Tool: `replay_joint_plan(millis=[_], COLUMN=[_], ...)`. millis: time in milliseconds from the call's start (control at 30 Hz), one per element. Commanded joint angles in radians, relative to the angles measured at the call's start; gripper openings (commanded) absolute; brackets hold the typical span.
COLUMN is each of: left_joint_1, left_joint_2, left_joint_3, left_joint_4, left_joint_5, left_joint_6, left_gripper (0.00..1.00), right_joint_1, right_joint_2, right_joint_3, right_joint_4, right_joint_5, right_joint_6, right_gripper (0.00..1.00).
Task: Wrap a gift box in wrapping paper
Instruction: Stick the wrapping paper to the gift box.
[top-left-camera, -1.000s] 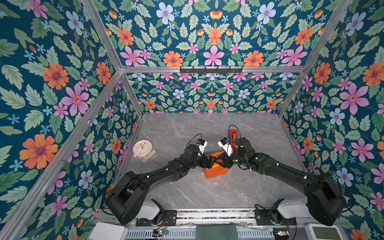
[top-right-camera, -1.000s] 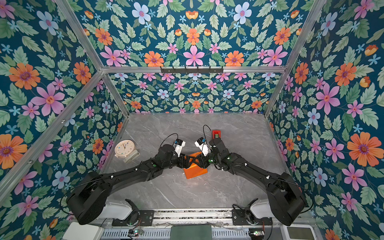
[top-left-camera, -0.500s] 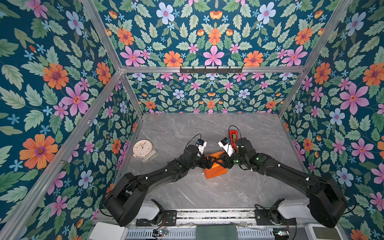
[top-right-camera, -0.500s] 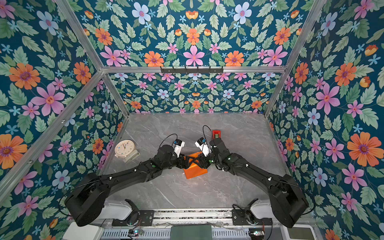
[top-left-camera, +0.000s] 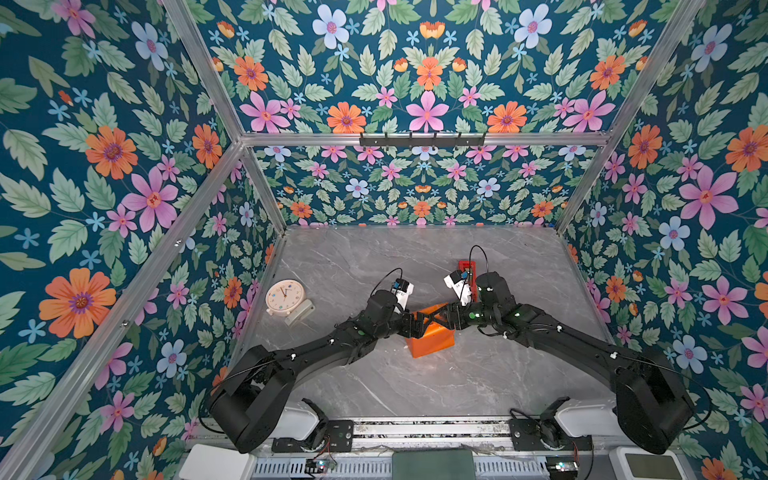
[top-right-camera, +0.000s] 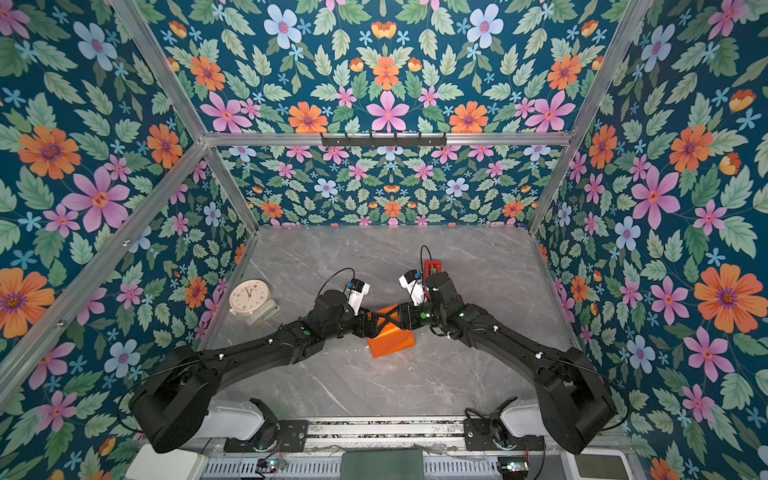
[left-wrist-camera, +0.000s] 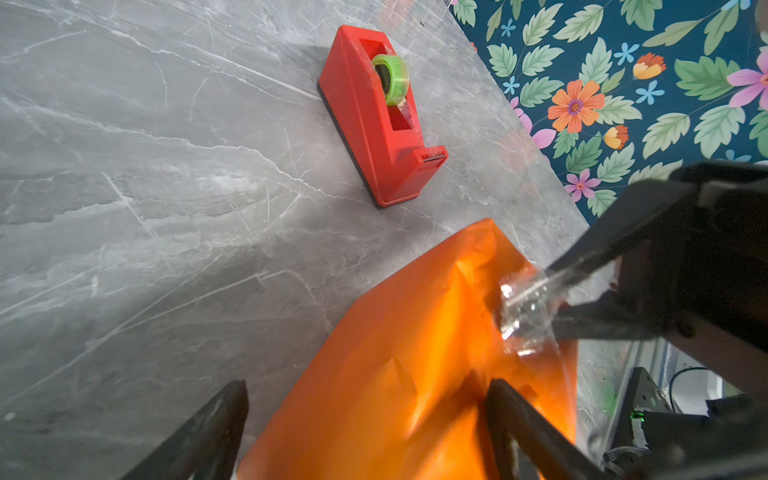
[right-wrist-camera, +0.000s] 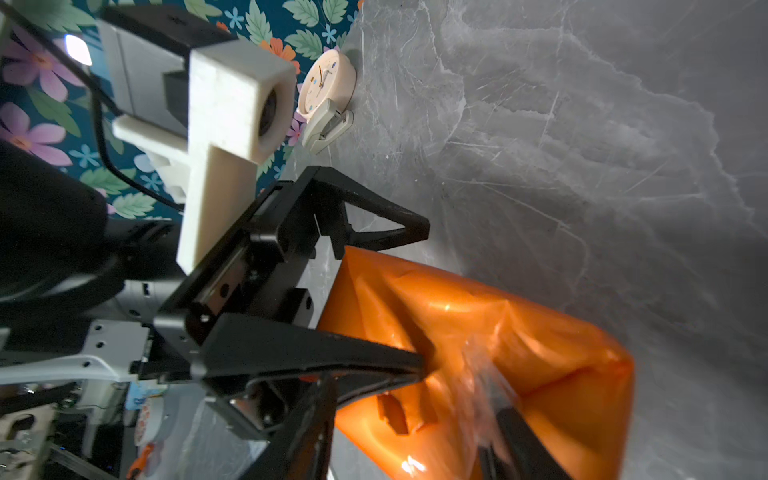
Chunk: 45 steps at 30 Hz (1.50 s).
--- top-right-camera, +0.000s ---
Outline yellow wrapping paper sheet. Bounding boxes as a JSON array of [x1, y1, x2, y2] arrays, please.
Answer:
[[365, 305, 416, 359]]

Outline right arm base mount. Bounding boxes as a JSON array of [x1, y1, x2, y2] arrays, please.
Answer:
[[463, 408, 546, 452]]

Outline red tape dispenser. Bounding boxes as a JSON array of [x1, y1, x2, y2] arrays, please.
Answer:
[[424, 260, 443, 277]]

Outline green centre box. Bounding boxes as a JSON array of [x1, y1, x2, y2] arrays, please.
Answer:
[[340, 449, 425, 480]]

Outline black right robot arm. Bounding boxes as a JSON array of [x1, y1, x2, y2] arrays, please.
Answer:
[[399, 270, 618, 454]]

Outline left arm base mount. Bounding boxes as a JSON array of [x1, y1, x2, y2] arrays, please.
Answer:
[[223, 398, 310, 454]]

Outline round white analog clock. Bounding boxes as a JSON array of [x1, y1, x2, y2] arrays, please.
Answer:
[[229, 280, 276, 323]]

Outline white box bottom left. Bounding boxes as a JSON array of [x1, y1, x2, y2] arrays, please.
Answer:
[[125, 444, 209, 480]]

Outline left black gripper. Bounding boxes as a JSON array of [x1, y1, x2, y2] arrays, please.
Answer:
[[321, 305, 389, 343]]

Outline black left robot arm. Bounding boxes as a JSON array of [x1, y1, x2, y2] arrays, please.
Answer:
[[129, 279, 372, 454]]

